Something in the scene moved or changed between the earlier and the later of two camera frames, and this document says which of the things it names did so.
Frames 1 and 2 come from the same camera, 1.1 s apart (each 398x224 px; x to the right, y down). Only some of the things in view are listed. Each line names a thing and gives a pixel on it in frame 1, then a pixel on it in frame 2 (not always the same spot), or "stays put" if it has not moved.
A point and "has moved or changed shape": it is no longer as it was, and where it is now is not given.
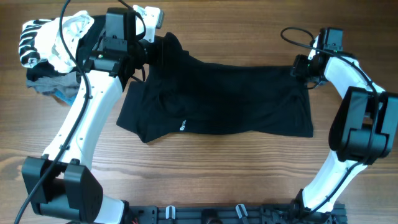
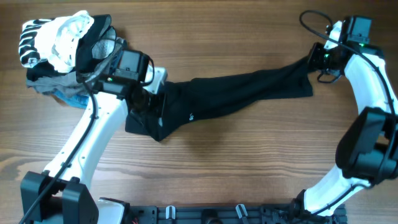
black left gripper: (158, 58) to (158, 109)
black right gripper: (298, 66) to (313, 59)
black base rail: (232, 214) stays put
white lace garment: (50, 45) stays put
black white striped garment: (28, 55) stays put
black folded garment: (44, 70) stays put
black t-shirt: (180, 93) has moved or changed shape
